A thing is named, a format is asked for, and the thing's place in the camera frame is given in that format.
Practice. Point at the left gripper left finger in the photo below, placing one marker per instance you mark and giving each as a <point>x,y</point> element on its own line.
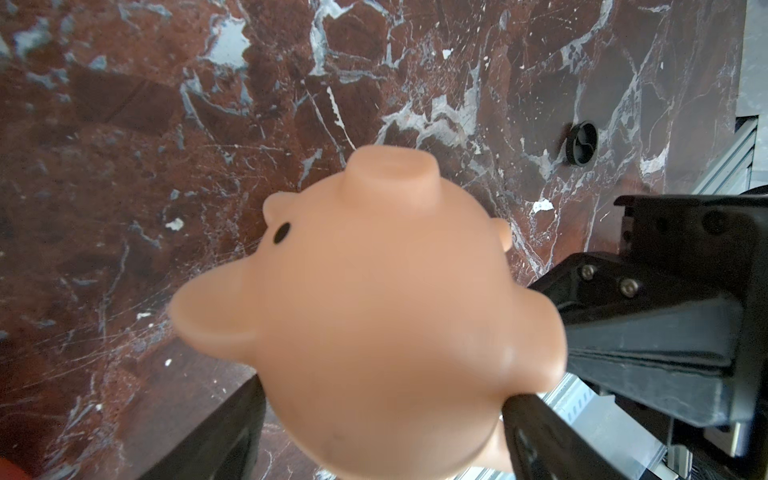
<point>224,446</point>

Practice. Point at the black plug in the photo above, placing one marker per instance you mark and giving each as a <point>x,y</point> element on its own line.
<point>581,143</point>

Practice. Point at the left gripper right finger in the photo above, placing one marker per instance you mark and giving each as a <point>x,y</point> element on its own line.
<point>543,446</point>

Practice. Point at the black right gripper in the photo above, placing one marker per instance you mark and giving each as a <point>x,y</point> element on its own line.
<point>676,321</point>

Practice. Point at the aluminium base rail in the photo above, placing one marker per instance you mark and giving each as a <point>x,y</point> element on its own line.
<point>629,436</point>

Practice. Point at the red piggy bank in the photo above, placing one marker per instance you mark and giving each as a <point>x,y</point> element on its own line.
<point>10,471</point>

